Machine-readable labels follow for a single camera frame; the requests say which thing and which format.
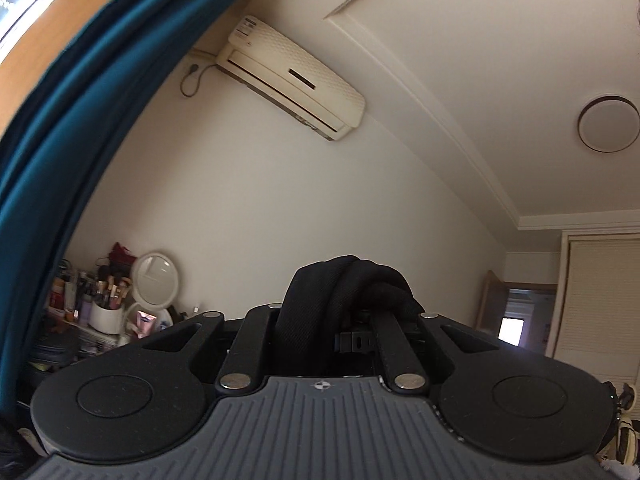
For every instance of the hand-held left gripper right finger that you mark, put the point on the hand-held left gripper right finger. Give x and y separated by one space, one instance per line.
395 345

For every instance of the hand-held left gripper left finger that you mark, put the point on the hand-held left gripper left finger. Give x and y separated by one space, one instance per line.
257 340

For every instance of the black pants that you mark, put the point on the black pants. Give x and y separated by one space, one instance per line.
330 300

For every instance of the wooden door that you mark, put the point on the wooden door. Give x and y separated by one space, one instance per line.
492 305

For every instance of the pink cosmetic tube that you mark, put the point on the pink cosmetic tube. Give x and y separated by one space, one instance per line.
146 324

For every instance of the round white mirror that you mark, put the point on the round white mirror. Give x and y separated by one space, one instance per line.
155 277

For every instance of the white brush holder cup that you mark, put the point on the white brush holder cup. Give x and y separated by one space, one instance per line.
106 319

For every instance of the bunch of makeup brushes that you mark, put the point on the bunch of makeup brushes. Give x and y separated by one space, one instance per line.
112 290

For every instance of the dark red bag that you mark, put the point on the dark red bag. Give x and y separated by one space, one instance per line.
122 256

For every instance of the cluster of cosmetic bottles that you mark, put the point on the cluster of cosmetic bottles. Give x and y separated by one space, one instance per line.
70 295

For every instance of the cream wardrobe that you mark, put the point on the cream wardrobe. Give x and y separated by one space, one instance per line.
600 300

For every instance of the cream and black soft object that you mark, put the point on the cream and black soft object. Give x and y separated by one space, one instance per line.
627 435

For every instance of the teal blue curtain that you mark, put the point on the teal blue curtain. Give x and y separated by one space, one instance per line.
75 110

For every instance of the round ceiling light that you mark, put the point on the round ceiling light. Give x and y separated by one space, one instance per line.
610 125

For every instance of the dark framed window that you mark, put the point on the dark framed window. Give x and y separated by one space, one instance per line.
25 0

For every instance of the cream wall air conditioner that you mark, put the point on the cream wall air conditioner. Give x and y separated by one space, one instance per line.
300 85

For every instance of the orange wooden partition frame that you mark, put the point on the orange wooden partition frame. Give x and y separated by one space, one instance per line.
55 35

